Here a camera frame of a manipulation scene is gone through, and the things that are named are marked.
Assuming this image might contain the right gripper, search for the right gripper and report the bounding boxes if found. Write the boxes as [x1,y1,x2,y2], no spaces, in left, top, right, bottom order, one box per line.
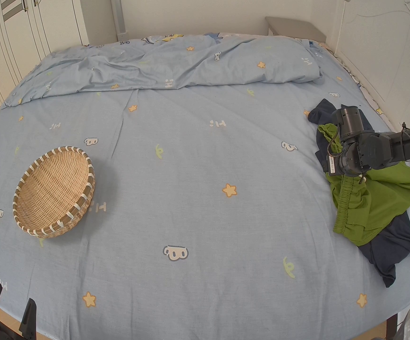
[323,142,369,177]

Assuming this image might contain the green shorts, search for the green shorts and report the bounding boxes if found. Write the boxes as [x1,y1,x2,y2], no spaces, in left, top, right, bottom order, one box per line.
[317,123,410,246]

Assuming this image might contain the dark blue garment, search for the dark blue garment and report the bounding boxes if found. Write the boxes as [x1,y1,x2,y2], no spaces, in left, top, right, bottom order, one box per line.
[306,98,410,289]

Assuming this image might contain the round woven basket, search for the round woven basket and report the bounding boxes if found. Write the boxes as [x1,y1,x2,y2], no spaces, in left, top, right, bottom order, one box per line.
[13,146,96,239]

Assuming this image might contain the bed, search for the bed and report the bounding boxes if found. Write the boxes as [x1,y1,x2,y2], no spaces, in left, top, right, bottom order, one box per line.
[0,0,410,340]

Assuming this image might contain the grey bedside table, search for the grey bedside table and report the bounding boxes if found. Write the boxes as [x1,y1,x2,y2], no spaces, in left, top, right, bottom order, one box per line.
[264,16,328,42]

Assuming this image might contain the pale blue quilt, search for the pale blue quilt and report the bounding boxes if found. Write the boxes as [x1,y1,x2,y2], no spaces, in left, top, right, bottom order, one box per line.
[0,32,325,110]

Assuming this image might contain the white wardrobe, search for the white wardrobe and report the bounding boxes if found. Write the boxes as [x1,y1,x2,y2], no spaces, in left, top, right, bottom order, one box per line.
[0,0,89,115]

